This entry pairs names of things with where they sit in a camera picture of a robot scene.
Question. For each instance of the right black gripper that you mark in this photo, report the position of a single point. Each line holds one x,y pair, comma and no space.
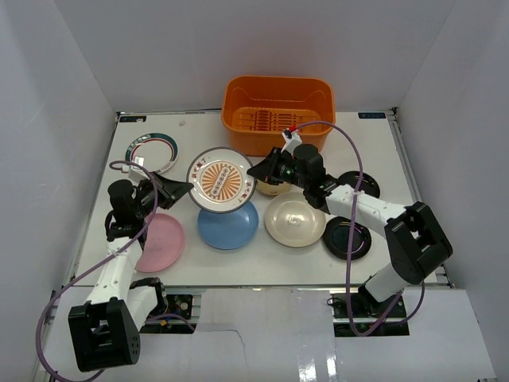
267,169

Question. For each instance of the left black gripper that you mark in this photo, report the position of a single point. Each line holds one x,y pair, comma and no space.
157,192

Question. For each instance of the white plate green rim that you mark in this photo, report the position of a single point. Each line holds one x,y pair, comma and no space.
157,152

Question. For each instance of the white plate orange sunburst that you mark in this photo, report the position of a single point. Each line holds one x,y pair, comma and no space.
220,182

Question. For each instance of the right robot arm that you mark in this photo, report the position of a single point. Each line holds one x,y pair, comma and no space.
416,243

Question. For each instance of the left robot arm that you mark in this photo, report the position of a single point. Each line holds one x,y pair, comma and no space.
105,329

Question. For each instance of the orange plastic bin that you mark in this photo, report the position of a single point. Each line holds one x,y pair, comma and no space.
257,109

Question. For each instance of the small beige patterned plate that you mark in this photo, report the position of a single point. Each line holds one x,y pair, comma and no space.
272,190

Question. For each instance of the pink plastic plate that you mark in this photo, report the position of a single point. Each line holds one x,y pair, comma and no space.
165,242

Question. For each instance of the cream plastic plate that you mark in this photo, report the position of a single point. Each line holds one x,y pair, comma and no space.
293,222

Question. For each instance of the blue plastic plate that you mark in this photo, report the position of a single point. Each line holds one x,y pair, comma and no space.
228,231

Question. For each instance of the glossy black plate front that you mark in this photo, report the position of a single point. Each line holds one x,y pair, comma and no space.
336,237

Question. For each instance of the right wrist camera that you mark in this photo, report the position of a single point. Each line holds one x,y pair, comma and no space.
292,139

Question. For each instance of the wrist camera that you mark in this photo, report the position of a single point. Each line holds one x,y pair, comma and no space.
292,139
134,166

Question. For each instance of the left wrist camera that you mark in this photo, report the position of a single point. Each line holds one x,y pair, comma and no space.
134,166

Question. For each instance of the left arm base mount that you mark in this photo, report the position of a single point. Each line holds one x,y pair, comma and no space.
185,305

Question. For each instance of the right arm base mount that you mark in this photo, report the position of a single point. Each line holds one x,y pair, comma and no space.
364,317

